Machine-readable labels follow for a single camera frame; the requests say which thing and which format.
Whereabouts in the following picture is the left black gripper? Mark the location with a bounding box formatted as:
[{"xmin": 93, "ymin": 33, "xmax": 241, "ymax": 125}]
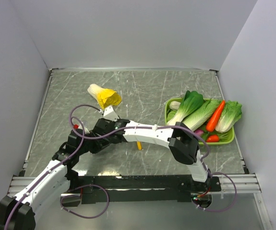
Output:
[{"xmin": 77, "ymin": 130, "xmax": 111, "ymax": 155}]

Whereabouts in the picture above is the yellow handled screwdriver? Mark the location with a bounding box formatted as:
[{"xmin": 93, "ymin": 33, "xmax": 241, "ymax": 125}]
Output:
[{"xmin": 136, "ymin": 141, "xmax": 143, "ymax": 150}]

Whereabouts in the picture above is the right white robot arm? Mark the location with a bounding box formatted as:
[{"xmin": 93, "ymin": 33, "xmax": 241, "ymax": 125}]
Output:
[{"xmin": 93, "ymin": 118, "xmax": 211, "ymax": 191}]

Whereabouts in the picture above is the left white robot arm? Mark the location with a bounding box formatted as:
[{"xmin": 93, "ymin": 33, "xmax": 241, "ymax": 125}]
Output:
[{"xmin": 0, "ymin": 129, "xmax": 109, "ymax": 230}]

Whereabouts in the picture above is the yellow toy cabbage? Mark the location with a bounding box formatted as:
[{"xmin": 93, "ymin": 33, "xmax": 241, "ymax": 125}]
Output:
[{"xmin": 87, "ymin": 84, "xmax": 122, "ymax": 109}]

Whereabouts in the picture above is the dark green bok choy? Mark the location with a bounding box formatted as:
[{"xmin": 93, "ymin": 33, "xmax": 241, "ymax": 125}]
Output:
[{"xmin": 167, "ymin": 91, "xmax": 204, "ymax": 126}]

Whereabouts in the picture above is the purple toy eggplant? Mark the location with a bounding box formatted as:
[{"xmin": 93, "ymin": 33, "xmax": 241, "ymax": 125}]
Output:
[{"xmin": 194, "ymin": 129, "xmax": 204, "ymax": 137}]

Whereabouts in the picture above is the light green napa cabbage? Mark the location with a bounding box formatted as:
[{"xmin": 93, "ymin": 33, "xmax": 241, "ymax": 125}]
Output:
[{"xmin": 182, "ymin": 99, "xmax": 222, "ymax": 131}]

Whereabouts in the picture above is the orange toy carrot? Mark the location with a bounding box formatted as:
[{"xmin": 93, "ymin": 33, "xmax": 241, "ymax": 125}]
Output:
[{"xmin": 205, "ymin": 100, "xmax": 226, "ymax": 132}]

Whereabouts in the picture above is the small red toy pepper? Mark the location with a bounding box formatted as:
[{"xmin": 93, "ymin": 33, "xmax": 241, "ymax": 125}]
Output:
[{"xmin": 206, "ymin": 134, "xmax": 220, "ymax": 143}]

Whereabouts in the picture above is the green plastic tray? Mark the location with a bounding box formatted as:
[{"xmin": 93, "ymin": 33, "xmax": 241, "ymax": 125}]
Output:
[{"xmin": 165, "ymin": 98, "xmax": 235, "ymax": 146}]

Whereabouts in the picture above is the green lettuce toy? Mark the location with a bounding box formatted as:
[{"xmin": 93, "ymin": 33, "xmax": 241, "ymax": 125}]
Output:
[{"xmin": 215, "ymin": 101, "xmax": 242, "ymax": 133}]

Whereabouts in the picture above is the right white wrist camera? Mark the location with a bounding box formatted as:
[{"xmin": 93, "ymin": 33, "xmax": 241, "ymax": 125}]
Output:
[{"xmin": 99, "ymin": 105, "xmax": 120, "ymax": 121}]

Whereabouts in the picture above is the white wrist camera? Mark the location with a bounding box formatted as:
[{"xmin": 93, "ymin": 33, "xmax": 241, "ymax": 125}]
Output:
[
  {"xmin": 73, "ymin": 124, "xmax": 90, "ymax": 135},
  {"xmin": 99, "ymin": 105, "xmax": 120, "ymax": 121}
]

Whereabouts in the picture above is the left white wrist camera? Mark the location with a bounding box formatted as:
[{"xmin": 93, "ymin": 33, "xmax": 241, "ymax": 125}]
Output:
[{"xmin": 73, "ymin": 124, "xmax": 90, "ymax": 135}]

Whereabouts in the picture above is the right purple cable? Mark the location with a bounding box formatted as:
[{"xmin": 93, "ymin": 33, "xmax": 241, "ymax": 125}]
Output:
[{"xmin": 69, "ymin": 104, "xmax": 213, "ymax": 177}]

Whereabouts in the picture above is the purple cable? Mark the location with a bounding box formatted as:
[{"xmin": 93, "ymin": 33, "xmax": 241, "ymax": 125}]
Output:
[
  {"xmin": 69, "ymin": 104, "xmax": 213, "ymax": 177},
  {"xmin": 3, "ymin": 116, "xmax": 85, "ymax": 230}
]

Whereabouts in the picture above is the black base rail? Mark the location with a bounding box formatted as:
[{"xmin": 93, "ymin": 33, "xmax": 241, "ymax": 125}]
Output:
[{"xmin": 61, "ymin": 174, "xmax": 221, "ymax": 204}]

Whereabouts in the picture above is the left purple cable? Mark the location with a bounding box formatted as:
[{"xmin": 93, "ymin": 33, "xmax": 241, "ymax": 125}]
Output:
[{"xmin": 3, "ymin": 116, "xmax": 85, "ymax": 230}]

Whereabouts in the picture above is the aluminium frame rail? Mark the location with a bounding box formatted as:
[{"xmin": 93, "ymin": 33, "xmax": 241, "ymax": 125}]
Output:
[{"xmin": 7, "ymin": 174, "xmax": 262, "ymax": 197}]

